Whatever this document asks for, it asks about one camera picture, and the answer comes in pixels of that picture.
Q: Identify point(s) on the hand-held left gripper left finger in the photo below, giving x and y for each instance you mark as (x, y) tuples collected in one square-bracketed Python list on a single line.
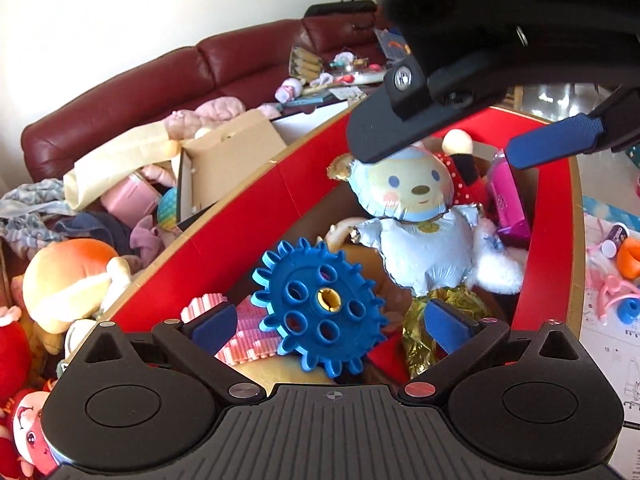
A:
[(217, 322)]

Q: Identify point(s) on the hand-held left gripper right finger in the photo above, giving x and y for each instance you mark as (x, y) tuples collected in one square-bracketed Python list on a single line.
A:
[(447, 327)]

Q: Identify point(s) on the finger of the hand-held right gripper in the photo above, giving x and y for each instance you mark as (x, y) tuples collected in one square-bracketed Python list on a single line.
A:
[(385, 130), (550, 140)]

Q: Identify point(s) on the pink brick block toy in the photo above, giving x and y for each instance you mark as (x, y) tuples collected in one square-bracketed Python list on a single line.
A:
[(250, 330)]

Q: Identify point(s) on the red gift box container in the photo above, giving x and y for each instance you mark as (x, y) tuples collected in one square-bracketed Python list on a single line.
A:
[(310, 170)]

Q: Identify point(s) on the blue plastic toy gear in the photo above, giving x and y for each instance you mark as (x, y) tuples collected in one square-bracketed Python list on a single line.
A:
[(295, 280)]

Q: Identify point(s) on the gold foil balloon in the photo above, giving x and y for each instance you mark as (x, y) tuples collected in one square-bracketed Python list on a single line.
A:
[(415, 350)]

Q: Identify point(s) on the white patterned card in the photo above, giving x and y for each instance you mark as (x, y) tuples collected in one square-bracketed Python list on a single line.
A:
[(345, 92)]

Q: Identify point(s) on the tray of small toys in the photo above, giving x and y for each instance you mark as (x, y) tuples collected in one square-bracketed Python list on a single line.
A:
[(357, 70)]

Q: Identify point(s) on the red plush toy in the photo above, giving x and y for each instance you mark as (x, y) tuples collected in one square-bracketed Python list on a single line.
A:
[(385, 357)]

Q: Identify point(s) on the pink bottle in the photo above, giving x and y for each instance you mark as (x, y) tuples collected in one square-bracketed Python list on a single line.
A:
[(505, 195)]

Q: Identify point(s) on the red polka dot doll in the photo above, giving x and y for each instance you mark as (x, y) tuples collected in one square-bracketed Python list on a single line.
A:
[(457, 142)]

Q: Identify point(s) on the white fluffy plush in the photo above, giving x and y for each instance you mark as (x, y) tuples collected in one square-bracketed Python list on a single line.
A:
[(500, 270)]

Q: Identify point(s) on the grey zip pouch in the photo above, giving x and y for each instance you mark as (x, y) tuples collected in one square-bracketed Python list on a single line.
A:
[(392, 42)]

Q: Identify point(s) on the blue bear foil balloon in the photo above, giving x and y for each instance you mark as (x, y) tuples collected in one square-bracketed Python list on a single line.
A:
[(420, 240)]

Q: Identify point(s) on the light blue play mat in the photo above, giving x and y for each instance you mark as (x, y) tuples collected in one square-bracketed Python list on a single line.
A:
[(610, 210)]

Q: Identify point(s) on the small pink white plush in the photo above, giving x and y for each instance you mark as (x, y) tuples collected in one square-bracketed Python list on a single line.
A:
[(289, 91)]

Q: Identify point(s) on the yellow snack pack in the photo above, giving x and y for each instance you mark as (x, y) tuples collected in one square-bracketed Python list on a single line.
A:
[(305, 62)]

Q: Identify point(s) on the white purple tube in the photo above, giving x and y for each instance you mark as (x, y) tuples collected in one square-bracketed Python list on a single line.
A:
[(612, 240)]

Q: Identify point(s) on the teal dotted ball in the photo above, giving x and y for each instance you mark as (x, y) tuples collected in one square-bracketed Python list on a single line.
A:
[(169, 207)]

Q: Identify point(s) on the black bag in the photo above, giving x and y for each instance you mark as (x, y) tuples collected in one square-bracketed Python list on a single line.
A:
[(340, 6)]

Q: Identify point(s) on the orange plastic cup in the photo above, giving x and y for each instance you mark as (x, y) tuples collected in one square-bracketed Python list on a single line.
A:
[(630, 260)]

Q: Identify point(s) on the pink plastic case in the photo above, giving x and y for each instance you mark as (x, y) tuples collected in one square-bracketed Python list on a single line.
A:
[(132, 195)]

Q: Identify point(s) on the dark blue cloth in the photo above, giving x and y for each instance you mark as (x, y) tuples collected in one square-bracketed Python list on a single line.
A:
[(95, 230)]

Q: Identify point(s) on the open brown cardboard box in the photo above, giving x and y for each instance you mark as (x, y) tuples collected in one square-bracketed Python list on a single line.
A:
[(230, 160)]

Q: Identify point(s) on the peach shaped plush toy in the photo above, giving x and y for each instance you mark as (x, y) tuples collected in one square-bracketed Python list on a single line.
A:
[(65, 270)]

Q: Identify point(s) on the blue two-hole connector piece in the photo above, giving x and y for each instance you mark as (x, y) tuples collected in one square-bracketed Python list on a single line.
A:
[(630, 310)]

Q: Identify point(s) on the cream cloth bag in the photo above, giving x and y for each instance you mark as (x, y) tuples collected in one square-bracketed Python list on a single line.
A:
[(115, 160)]

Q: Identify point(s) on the red plush with white paws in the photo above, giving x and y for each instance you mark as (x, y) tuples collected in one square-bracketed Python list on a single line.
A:
[(12, 355)]

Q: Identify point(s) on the grey blue knitted cloth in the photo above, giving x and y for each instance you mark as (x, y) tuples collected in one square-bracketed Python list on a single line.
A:
[(25, 210)]

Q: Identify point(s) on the dark red leather sofa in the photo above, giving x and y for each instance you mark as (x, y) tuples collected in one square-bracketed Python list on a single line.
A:
[(150, 80)]

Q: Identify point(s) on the pink toy glasses frame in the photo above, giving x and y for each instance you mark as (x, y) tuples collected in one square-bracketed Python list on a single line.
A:
[(607, 287)]

